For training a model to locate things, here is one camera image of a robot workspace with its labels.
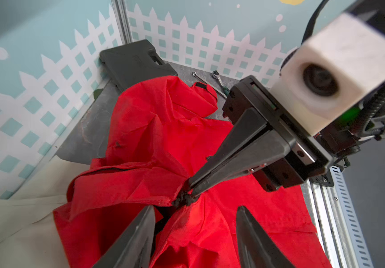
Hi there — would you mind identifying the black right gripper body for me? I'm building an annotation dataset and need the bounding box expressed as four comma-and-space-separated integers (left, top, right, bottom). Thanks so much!
223, 76, 333, 192

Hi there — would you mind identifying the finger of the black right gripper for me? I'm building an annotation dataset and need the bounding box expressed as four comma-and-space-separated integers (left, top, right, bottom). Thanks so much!
189, 128, 292, 196
188, 108, 267, 188

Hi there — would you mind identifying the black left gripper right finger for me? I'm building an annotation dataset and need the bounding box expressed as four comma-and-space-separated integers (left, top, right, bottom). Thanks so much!
236, 206, 294, 268

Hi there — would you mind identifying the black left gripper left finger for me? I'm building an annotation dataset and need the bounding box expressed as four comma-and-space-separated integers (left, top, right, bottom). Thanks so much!
94, 205, 156, 268

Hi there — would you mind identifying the red jacket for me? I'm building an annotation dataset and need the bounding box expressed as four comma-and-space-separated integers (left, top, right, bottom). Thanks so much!
53, 77, 330, 268

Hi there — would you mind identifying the beige jacket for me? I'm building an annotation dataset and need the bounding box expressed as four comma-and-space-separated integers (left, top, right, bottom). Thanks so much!
0, 156, 89, 268

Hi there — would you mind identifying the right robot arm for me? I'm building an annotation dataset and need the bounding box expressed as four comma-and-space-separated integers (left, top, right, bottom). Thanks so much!
184, 1, 385, 197

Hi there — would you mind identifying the long metal wrench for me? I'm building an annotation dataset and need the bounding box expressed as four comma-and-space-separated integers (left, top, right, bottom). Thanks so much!
191, 71, 227, 99

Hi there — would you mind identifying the black plastic tool case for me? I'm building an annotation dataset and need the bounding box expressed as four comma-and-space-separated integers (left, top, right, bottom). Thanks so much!
99, 40, 178, 92

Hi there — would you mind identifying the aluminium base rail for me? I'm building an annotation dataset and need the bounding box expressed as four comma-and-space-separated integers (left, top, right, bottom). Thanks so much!
301, 166, 374, 268

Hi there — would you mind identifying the green handled ratchet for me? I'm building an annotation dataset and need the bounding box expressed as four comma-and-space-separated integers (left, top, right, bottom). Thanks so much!
211, 70, 230, 97

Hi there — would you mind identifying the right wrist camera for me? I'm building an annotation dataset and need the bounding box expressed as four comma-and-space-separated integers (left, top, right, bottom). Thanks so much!
269, 13, 385, 135

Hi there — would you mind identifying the aluminium frame post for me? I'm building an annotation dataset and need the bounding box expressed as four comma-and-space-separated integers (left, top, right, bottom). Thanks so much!
111, 0, 133, 45

